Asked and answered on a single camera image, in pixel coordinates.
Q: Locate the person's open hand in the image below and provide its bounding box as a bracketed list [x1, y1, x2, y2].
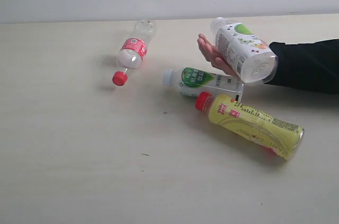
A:
[197, 33, 237, 77]

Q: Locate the clear bottle red label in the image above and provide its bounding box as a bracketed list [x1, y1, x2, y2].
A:
[112, 20, 156, 86]

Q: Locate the white bottle green leaf label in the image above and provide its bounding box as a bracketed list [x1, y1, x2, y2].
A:
[163, 67, 244, 101]

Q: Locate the white bottle fruit label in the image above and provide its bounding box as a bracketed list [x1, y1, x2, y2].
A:
[210, 17, 278, 85]

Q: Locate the yellow label bottle red cap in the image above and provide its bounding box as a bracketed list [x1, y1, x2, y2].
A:
[195, 92, 305, 160]

